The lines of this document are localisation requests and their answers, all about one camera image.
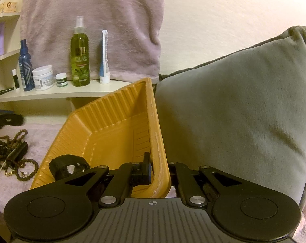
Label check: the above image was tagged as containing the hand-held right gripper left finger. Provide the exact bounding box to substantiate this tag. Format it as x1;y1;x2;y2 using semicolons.
55;152;153;207

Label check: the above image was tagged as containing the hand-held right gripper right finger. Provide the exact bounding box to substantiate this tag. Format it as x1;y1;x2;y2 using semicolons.
168;161;248;207

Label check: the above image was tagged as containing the dark bead necklace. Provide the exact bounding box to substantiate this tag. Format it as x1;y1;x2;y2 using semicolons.
0;129;28;158

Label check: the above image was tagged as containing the black cylindrical case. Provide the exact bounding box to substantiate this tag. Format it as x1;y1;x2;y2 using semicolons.
6;142;29;161

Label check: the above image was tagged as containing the white pearl necklace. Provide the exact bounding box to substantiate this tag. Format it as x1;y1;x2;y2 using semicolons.
0;137;10;176

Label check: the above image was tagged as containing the brown bead necklace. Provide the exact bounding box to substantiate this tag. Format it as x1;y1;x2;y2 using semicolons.
0;156;39;182

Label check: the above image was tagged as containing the yellow ribbed plastic tray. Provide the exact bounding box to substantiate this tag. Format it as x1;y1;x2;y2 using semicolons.
29;78;172;199

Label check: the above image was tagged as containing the black bracelet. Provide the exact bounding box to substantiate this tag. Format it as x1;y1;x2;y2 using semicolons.
49;154;90;180

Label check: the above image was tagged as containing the pink fluffy blanket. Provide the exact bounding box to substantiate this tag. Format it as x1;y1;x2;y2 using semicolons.
0;118;75;233

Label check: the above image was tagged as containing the black and white tube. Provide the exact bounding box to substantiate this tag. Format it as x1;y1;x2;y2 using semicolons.
0;87;15;97

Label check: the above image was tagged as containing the small white black-capped tube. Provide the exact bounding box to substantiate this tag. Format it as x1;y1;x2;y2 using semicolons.
12;69;20;90

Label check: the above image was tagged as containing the white cream jar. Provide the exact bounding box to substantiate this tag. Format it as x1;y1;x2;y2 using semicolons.
32;65;55;91

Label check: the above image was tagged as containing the blue spray bottle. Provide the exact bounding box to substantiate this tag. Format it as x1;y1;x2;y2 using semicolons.
18;39;34;92

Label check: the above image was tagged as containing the small green-label jar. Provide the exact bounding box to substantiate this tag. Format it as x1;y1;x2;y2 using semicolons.
55;73;68;88

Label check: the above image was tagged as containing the green spray bottle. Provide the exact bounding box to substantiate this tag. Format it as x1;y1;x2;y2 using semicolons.
70;16;91;87

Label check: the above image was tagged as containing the grey-green velvet pillow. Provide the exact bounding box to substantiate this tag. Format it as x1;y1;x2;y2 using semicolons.
154;25;306;206

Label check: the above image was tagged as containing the white and blue tube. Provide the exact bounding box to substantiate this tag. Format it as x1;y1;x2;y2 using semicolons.
99;30;110;84

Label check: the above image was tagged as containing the beige cardboard box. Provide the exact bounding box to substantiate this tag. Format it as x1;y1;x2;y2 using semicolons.
0;1;19;17

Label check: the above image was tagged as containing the pink fluffy towel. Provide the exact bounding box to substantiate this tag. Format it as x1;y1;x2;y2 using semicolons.
20;0;167;81

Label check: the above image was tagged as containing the beige wall shelf unit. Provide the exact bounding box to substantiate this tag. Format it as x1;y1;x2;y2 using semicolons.
0;11;153;112

